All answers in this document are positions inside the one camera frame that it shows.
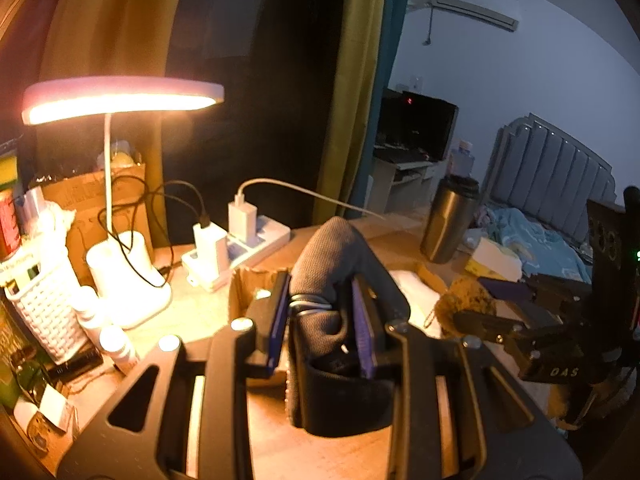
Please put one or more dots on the yellow white sponge block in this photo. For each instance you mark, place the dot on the yellow white sponge block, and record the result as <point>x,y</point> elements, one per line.
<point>492,260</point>

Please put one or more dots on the cardboard box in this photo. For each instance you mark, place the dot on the cardboard box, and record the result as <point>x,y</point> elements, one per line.
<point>250,285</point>

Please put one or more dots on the white woven basket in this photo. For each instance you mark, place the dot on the white woven basket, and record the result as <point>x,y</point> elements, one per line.
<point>45,310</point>

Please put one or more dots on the clear water bottle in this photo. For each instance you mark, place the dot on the clear water bottle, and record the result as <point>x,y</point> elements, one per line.
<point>464,157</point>

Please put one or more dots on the small white bottle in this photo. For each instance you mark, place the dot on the small white bottle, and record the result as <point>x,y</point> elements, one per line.
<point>90,307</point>
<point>119,350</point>

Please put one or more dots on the white desk lamp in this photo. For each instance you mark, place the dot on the white desk lamp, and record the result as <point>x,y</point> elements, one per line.
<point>125,95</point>

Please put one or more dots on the teal curtain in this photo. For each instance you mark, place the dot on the teal curtain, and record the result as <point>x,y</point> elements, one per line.
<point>395,20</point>

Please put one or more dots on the wall socket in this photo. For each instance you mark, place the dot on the wall socket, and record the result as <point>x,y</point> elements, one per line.
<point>416,82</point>

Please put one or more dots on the white wall charger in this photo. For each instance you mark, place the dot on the white wall charger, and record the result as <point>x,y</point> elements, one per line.
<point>242,222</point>
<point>210,250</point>

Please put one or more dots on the steel tumbler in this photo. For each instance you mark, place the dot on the steel tumbler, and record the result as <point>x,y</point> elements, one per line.
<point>447,225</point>

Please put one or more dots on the dark window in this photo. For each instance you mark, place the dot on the dark window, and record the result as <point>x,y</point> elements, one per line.
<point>280,85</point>

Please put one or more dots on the black flat device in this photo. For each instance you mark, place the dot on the black flat device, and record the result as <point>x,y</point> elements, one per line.
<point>75,362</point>

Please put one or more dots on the white packet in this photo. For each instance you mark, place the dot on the white packet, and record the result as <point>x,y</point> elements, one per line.
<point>415,290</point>

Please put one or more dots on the white television stand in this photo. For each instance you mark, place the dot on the white television stand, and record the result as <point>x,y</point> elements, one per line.
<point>410,180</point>

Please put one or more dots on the white power strip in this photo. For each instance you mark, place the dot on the white power strip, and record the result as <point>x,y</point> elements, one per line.
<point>265,237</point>

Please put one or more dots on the light blue blanket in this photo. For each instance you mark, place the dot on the light blue blanket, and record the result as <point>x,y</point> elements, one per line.
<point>535,245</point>

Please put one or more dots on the black television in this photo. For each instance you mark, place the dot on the black television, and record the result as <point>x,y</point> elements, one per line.
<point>420,125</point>

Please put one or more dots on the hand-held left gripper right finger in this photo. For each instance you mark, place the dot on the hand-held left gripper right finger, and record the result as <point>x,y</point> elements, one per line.
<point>362,332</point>

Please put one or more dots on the dark grey fabric sleeve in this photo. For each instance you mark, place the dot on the dark grey fabric sleeve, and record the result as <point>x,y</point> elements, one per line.
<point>340,255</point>

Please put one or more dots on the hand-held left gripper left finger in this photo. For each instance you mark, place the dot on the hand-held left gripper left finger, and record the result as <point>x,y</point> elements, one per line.
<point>280,322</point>

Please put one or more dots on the yellow curtain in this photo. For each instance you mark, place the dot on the yellow curtain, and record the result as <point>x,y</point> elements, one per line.
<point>355,85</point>
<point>110,20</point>

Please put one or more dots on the brown paper bag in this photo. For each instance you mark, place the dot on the brown paper bag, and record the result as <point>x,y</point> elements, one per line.
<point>75,200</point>

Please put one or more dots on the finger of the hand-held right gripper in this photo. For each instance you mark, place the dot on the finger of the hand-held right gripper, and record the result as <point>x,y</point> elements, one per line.
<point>485,327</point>
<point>502,290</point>

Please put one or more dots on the grey padded headboard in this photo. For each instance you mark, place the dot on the grey padded headboard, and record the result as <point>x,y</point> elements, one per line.
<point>550,175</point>

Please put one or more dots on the red drink can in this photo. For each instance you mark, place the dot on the red drink can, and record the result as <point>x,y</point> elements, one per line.
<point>9,225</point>

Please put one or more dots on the white air conditioner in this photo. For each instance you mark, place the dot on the white air conditioner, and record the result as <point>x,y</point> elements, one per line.
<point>475,5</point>

